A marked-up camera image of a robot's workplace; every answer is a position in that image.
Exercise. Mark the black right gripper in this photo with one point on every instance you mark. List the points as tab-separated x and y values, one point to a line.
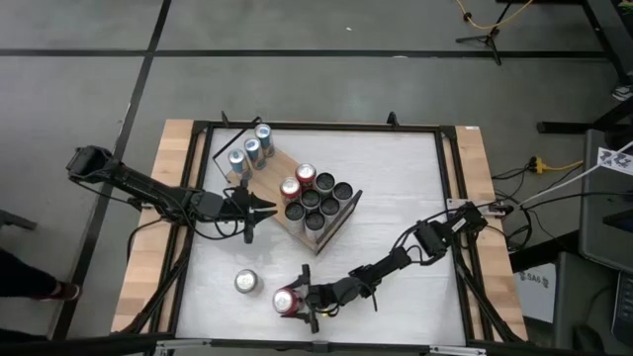
331	294

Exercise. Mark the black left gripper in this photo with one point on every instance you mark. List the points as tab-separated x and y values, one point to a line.
232	205

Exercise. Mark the black-topped beverage can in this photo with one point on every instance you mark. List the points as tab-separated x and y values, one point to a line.
295	211

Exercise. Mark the silver blue slim can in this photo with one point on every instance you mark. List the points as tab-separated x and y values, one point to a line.
237	157

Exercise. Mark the light blue silver energy can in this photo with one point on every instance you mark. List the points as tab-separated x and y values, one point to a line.
263	131

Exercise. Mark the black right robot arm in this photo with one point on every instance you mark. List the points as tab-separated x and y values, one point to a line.
386	267

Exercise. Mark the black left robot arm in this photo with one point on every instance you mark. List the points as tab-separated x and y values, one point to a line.
138	185

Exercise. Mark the silver-topped beverage can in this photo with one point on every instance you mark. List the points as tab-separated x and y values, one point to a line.
245	280

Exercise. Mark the person's shoe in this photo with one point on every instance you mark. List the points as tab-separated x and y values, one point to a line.
623	92
66	292

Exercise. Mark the white box with print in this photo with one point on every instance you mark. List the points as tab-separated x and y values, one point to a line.
534	296

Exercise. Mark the person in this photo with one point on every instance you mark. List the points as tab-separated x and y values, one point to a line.
25	277

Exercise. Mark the black chair leg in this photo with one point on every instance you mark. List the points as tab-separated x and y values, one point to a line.
15	219

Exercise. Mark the black tripod stand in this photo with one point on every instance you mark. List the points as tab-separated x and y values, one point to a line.
489	39

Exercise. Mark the gray storage box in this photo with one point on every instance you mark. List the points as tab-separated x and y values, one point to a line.
583	306

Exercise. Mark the gray cabinet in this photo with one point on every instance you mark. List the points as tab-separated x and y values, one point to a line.
598	222

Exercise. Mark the white printed label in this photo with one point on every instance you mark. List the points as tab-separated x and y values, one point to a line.
613	160

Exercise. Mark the wooden shelf black metal frame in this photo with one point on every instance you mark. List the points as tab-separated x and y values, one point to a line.
267	178

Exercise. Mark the black metal table frame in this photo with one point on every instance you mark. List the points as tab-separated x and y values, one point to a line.
321	126

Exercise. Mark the black desk leg frame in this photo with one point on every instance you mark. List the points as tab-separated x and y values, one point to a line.
569	126

